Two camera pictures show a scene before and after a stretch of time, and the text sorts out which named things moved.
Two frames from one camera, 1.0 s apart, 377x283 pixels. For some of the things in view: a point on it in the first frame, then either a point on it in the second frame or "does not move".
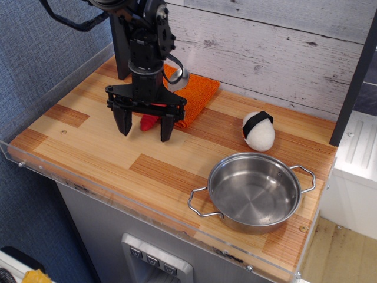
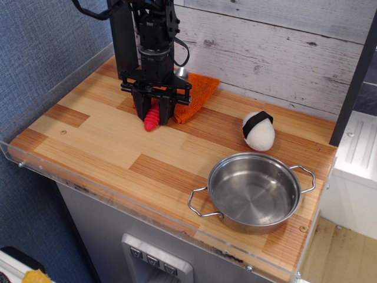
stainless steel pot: (254, 193) does not move
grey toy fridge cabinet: (99, 226) does not move
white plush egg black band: (258, 130) does not move
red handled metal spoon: (147, 121) does not move
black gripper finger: (167, 121) to (166, 106)
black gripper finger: (123, 119) to (143, 102)
